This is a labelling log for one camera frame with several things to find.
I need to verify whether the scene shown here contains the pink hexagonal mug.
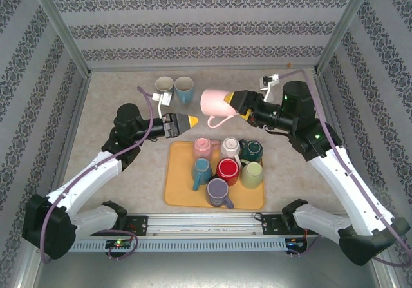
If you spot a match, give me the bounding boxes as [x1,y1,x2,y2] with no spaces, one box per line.
[192,137,221,163]

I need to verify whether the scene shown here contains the light blue mug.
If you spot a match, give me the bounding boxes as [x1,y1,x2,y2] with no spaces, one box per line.
[174,76,195,104]

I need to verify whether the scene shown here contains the light pink mug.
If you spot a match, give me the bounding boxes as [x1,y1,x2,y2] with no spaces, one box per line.
[200,88,241,128]

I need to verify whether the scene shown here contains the white hexagonal mug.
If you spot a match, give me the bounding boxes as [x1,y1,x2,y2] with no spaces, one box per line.
[220,137,242,166]

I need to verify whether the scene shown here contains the dark green mug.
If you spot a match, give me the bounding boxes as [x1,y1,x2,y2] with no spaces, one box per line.
[238,139,264,162]

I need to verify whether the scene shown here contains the grey mug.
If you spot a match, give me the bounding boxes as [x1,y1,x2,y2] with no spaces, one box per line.
[154,76,175,102]

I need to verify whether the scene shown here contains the red mug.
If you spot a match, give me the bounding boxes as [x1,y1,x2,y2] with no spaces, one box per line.
[214,158,241,187]

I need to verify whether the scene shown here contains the light green mug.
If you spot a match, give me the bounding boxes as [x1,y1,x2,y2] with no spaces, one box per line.
[239,160,265,189]

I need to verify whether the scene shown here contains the purple mug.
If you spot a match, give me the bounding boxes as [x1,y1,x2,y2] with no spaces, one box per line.
[205,177,235,210]

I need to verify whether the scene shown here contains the yellow tray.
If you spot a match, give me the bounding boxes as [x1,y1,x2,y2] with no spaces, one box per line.
[163,140,267,211]

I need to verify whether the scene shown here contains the left circuit board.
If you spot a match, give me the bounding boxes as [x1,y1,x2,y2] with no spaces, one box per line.
[105,239,133,250]

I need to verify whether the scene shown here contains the grey metal bottom panel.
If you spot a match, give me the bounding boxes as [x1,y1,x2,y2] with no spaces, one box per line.
[32,251,390,288]

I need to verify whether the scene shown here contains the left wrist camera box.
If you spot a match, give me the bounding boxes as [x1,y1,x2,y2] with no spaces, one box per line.
[151,91,174,119]

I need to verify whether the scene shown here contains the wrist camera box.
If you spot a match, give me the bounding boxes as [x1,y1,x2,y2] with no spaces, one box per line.
[259,73,280,102]
[151,91,174,119]

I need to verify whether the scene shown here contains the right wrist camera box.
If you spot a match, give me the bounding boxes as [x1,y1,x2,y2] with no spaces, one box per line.
[259,73,280,102]

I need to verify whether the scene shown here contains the aluminium side rail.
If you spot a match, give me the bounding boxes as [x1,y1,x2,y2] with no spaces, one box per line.
[44,73,93,205]
[312,70,368,211]

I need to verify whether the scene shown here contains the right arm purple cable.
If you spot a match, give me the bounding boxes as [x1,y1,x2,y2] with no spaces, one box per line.
[278,69,412,267]

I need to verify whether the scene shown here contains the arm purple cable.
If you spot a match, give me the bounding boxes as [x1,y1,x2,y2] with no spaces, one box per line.
[40,86,155,265]
[278,69,412,267]

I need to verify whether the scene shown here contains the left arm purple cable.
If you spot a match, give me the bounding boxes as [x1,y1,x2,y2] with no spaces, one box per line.
[40,86,155,265]

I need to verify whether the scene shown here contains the aluminium frame post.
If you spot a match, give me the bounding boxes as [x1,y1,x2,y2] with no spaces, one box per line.
[27,0,91,76]
[315,0,377,75]

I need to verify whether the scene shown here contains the aluminium mounting rail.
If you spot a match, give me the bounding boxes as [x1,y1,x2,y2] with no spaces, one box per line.
[73,213,348,237]

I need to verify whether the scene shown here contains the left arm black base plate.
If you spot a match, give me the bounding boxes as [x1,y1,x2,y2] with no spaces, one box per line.
[91,215,149,237]

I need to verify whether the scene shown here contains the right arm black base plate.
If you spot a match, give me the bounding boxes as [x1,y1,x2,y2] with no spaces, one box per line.
[261,213,310,236]

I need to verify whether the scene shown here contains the white slotted cable duct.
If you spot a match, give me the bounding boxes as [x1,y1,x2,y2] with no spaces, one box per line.
[69,238,287,253]

